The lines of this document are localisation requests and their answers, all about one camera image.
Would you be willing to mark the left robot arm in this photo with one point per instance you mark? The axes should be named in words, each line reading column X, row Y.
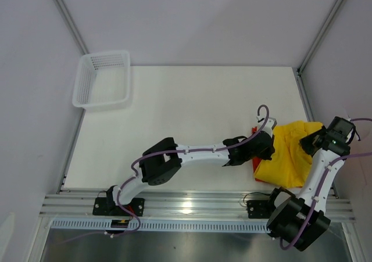
column 161, row 162

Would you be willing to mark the orange shorts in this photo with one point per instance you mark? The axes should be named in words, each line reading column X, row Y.
column 256, row 160

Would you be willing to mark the yellow shorts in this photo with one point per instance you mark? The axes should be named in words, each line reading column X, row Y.
column 289, row 166

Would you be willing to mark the left aluminium frame post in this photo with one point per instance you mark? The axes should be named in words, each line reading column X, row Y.
column 71, row 26

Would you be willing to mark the aluminium frame post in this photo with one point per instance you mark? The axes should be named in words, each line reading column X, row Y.
column 329, row 20
column 71, row 26

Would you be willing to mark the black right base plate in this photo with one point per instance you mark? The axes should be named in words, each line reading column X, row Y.
column 259, row 209

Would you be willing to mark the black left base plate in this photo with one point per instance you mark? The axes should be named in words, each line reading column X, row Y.
column 105, row 207

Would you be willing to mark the slotted cable duct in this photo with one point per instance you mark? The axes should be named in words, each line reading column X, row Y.
column 258, row 227

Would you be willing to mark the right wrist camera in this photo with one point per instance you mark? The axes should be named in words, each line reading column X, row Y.
column 348, row 119

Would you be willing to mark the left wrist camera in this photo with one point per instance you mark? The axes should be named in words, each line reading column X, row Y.
column 266, row 126

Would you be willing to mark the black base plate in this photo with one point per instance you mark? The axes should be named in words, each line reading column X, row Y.
column 259, row 209
column 105, row 207

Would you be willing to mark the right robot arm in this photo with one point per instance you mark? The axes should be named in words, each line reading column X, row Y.
column 297, row 220

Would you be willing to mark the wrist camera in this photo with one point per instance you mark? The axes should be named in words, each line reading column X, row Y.
column 266, row 126
column 348, row 119

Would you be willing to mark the right aluminium frame post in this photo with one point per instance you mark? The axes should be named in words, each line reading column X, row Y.
column 329, row 20

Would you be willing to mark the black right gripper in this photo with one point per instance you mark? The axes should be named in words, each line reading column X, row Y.
column 305, row 141

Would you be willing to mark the white plastic basket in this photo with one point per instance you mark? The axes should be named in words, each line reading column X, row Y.
column 103, row 81

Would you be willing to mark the aluminium mounting rail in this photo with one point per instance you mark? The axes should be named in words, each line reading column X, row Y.
column 158, row 205

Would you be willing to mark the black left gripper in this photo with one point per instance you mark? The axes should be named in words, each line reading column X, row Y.
column 268, row 155

